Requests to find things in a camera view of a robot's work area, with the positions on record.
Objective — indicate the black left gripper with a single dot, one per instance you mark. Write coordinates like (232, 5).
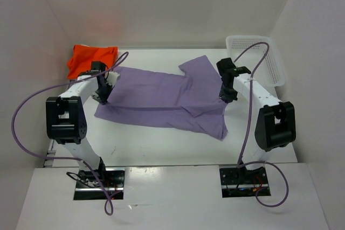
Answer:
(103, 99)

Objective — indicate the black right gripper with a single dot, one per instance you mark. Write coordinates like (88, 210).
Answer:
(227, 98)

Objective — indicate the lavender t shirt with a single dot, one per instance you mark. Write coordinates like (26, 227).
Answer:
(154, 99)

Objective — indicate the orange t shirt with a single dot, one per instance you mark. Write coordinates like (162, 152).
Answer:
(83, 56)

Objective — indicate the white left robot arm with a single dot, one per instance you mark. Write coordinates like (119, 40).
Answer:
(66, 121)

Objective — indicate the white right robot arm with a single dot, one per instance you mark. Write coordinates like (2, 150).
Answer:
(271, 121)

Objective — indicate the white plastic laundry basket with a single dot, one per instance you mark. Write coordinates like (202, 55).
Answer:
(269, 72)

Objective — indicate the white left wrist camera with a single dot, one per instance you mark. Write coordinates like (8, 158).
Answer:
(111, 78)

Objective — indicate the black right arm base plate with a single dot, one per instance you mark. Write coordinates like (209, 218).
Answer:
(237, 182)

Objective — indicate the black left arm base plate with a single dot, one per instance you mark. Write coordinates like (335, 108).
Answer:
(88, 188)

